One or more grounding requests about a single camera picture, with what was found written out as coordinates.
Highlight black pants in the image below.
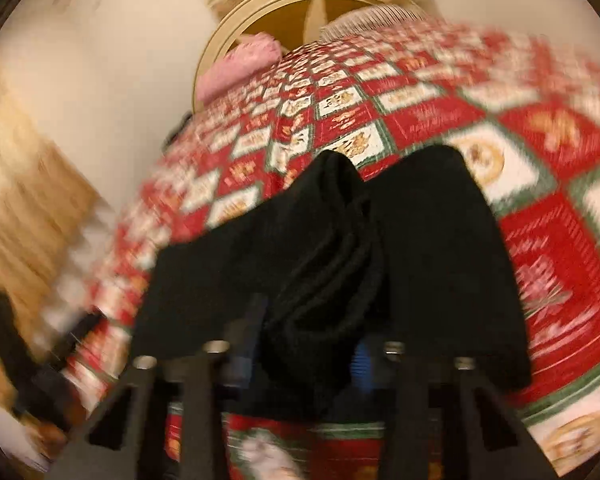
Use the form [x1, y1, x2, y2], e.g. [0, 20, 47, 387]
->
[129, 144, 531, 422]

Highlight person's left hand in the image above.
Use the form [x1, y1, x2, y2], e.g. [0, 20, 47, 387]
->
[21, 413, 72, 460]

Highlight beige side window curtain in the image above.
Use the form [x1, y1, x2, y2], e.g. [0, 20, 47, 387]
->
[0, 54, 112, 411]

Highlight black object at bedside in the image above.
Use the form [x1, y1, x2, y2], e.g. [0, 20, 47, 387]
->
[161, 112, 193, 153]

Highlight pink folded blanket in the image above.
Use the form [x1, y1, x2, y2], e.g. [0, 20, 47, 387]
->
[195, 32, 283, 105]

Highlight red patchwork bear bedspread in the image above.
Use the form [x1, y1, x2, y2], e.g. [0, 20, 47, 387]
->
[65, 22, 600, 478]

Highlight cream round headboard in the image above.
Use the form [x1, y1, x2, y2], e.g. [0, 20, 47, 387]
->
[191, 0, 382, 114]

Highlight striped pillow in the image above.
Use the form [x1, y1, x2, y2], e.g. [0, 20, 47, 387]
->
[318, 3, 428, 42]

